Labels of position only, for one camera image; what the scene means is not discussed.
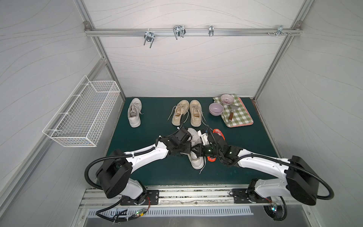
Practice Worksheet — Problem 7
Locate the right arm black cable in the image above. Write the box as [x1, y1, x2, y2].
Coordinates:
[205, 124, 335, 201]

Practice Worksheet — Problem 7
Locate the striped small ceramic bowl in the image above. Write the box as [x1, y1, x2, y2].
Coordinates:
[220, 94, 234, 106]

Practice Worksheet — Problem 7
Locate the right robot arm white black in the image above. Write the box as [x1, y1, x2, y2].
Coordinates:
[189, 133, 321, 206]

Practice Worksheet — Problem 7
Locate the metal hook clamp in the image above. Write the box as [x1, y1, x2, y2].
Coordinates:
[143, 31, 155, 48]
[209, 25, 214, 37]
[173, 25, 186, 40]
[267, 25, 292, 37]

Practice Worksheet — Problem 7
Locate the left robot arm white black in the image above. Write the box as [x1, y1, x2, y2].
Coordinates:
[96, 128, 192, 200]

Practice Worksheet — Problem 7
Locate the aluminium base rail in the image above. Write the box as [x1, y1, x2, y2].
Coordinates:
[79, 184, 310, 209]

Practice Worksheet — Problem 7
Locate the wooden handled metal spatula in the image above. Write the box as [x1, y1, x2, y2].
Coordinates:
[228, 104, 239, 124]

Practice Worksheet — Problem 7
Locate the aluminium top rail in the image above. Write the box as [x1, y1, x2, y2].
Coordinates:
[85, 27, 303, 37]

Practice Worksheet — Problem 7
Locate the beige sneaker with red insole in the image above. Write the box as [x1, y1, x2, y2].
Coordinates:
[189, 100, 207, 128]

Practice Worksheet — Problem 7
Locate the white vent grille strip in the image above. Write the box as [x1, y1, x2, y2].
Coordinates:
[101, 206, 253, 218]

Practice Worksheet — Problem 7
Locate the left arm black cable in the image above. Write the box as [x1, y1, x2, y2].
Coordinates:
[84, 113, 185, 190]

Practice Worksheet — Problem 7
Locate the white insole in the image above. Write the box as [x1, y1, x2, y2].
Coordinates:
[197, 130, 210, 146]

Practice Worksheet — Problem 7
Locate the white wire basket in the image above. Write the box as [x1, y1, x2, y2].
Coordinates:
[43, 76, 120, 147]

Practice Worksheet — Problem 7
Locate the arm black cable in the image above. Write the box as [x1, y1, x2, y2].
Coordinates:
[205, 124, 335, 201]
[84, 113, 185, 190]

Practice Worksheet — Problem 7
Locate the lilac ceramic bowl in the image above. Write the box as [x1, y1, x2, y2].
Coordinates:
[209, 103, 224, 116]

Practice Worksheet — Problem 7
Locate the green white checkered cloth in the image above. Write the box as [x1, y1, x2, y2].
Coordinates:
[213, 94, 254, 128]

